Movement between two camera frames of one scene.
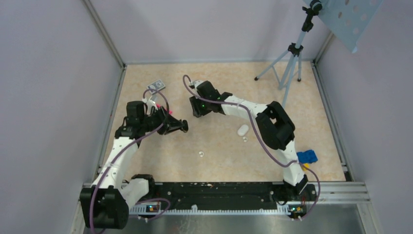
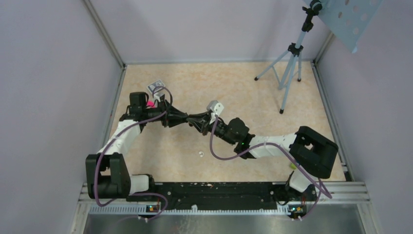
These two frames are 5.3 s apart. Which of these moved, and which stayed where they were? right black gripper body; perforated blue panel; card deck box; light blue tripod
Moved: right black gripper body
Stayed: perforated blue panel; card deck box; light blue tripod
